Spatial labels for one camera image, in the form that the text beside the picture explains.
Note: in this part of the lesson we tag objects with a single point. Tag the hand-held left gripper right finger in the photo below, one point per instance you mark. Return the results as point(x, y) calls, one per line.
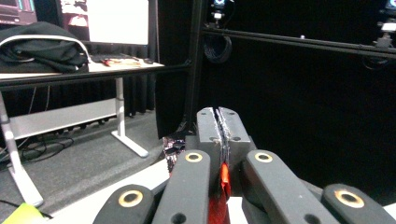
point(267, 186)

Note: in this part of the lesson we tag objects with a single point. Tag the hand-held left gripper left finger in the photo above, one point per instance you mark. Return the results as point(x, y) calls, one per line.
point(190, 186)

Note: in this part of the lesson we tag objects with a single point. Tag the red and black food packet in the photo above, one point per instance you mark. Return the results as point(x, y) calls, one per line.
point(224, 180)

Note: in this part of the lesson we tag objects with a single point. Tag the white and green food packet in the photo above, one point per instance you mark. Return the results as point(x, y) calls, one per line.
point(21, 215)

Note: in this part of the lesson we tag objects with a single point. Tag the white table mat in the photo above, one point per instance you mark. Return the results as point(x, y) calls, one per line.
point(149, 177)

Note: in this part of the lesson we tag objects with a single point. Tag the orange items on desk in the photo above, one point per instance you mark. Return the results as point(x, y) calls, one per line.
point(121, 62)

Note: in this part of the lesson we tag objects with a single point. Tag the white-legged desk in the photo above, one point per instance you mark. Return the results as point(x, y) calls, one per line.
point(62, 116)

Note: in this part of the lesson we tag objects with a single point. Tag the computer monitor with white screen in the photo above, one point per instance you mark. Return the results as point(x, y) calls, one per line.
point(118, 21)

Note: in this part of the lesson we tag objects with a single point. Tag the black folded jacket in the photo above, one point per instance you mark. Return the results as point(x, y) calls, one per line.
point(40, 49)

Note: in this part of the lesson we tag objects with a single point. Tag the computer monitor with dark screen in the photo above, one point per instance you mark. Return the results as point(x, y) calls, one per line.
point(15, 11)

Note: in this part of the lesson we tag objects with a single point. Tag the black frame post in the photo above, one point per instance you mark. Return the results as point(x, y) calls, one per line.
point(194, 62)

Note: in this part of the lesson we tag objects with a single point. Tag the black frame rail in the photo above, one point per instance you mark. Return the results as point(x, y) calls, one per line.
point(295, 40)

